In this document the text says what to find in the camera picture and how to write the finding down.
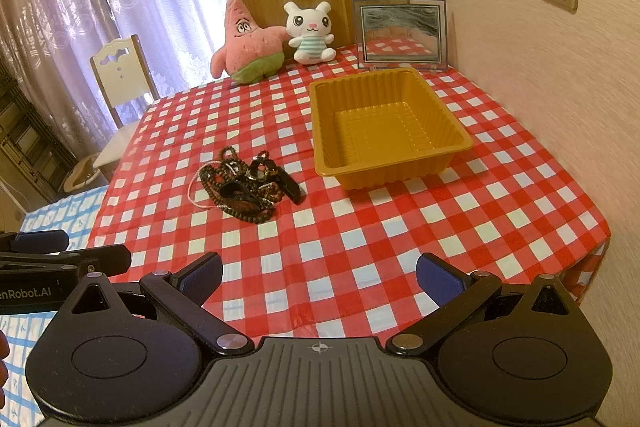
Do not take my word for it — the white bunny plush toy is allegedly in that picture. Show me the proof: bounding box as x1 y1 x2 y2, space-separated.
283 1 336 65

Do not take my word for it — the glass sand art frame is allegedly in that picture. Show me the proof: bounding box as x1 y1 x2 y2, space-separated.
352 0 449 70

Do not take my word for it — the dark wooden cabinet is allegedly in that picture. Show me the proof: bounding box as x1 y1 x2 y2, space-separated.
0 67 77 230

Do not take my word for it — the red checkered tablecloth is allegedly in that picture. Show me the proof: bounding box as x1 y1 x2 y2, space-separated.
89 49 611 338

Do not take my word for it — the white wooden chair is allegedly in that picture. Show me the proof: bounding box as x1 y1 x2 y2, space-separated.
90 35 160 170

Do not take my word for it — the blue patterned bedsheet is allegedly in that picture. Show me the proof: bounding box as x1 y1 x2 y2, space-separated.
0 184 109 427

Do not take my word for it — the black strap wristwatch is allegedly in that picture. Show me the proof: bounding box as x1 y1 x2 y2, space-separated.
248 150 304 205

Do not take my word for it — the dark beaded necklace pile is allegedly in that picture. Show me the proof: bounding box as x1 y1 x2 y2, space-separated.
198 145 281 225

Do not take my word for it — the person hand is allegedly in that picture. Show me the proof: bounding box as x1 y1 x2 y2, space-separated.
0 332 10 410

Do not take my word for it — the sheer purple curtain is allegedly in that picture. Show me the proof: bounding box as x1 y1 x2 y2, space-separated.
1 0 227 157

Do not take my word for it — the yellow plastic tray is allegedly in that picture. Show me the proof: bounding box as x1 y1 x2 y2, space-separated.
309 68 473 191

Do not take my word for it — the pink starfish plush toy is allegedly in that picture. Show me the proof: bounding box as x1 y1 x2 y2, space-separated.
210 0 288 84

